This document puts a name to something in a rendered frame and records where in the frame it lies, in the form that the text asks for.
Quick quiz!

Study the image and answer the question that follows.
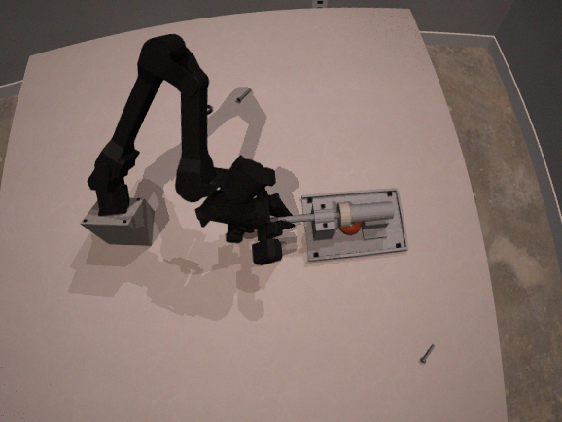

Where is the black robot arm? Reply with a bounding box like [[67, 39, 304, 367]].
[[87, 34, 270, 243]]

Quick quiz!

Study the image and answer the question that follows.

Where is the dark grey bolt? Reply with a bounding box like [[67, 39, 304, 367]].
[[236, 88, 251, 102], [420, 346, 434, 364]]

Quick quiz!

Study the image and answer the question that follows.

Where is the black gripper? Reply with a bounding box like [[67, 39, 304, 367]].
[[230, 167, 295, 265]]

